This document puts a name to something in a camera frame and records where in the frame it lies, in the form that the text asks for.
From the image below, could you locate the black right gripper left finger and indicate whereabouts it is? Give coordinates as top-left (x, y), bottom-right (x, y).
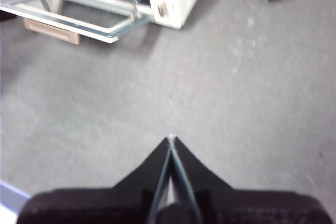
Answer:
top-left (15, 136), bottom-right (173, 224)

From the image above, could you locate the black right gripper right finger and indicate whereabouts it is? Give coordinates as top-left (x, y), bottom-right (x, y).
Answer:
top-left (172, 136), bottom-right (334, 224)

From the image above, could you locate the glass oven door with handle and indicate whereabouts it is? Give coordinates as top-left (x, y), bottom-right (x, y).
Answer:
top-left (0, 0), bottom-right (153, 46)

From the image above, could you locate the beige round oven knob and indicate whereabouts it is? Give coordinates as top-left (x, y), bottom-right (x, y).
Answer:
top-left (156, 2), bottom-right (169, 17)

